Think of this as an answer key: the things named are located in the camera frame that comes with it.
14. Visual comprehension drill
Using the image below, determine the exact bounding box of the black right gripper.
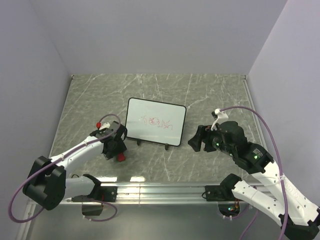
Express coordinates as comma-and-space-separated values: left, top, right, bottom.
187, 124, 235, 156

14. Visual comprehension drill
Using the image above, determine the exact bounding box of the aluminium front rail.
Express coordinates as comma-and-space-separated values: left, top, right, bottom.
14, 182, 281, 240

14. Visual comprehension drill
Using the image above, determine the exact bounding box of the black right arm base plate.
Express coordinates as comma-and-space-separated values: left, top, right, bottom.
201, 185, 226, 202

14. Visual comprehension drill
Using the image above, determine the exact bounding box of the small black-framed whiteboard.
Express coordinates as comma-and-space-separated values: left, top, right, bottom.
125, 97, 187, 147

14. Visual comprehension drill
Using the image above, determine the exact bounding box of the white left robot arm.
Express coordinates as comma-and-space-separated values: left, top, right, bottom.
22, 121, 128, 211

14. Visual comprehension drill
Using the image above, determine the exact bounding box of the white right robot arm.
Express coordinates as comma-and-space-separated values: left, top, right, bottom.
188, 121, 320, 240

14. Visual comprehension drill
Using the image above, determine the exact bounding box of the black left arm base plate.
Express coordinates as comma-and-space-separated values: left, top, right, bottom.
71, 186, 118, 203

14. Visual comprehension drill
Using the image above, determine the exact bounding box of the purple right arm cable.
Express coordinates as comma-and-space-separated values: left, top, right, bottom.
222, 106, 287, 240

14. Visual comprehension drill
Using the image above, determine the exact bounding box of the red and black eraser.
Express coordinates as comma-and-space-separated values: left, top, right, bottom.
116, 152, 126, 162

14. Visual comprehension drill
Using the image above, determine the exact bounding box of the aluminium rail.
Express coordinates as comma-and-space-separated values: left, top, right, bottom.
14, 182, 281, 240
241, 75, 268, 150

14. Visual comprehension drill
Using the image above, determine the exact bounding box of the aluminium right side rail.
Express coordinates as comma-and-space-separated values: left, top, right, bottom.
241, 75, 268, 150

